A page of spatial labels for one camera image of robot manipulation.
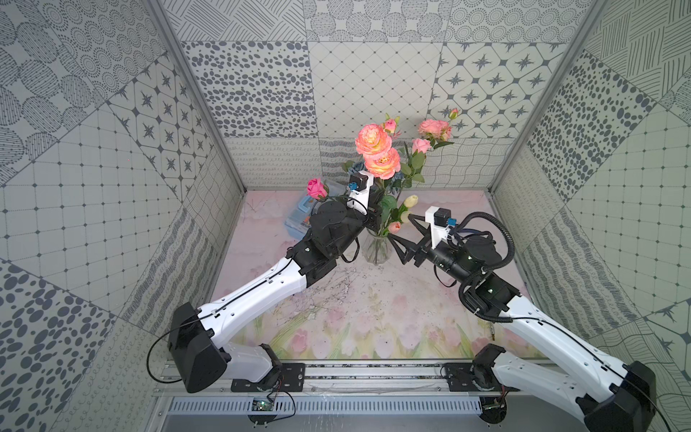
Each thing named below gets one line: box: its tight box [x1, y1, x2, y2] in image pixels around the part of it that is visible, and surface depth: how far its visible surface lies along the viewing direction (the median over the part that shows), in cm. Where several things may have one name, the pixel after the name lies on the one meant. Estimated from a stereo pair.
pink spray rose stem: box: [417, 108, 459, 150], surface depth 80 cm
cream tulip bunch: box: [390, 194, 419, 224], surface depth 79 cm
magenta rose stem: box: [306, 178, 330, 201], surface depth 66 cm
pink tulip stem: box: [388, 221, 402, 234], surface depth 74 cm
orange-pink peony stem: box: [354, 112, 402, 216], surface depth 56 cm
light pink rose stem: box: [400, 137, 432, 189], surface depth 76 cm
